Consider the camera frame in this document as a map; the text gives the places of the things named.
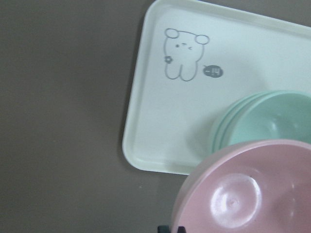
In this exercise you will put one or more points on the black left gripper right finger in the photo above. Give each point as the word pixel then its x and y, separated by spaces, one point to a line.
pixel 181 230

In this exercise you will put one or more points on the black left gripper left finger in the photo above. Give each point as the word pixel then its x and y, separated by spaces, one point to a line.
pixel 163 229

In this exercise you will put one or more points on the small pink bowl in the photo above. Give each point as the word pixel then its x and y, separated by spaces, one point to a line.
pixel 254 187

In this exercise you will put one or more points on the stacked green bowls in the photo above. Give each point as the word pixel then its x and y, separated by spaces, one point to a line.
pixel 279 114

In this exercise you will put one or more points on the white rectangular tray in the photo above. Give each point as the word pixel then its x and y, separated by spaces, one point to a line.
pixel 194 60

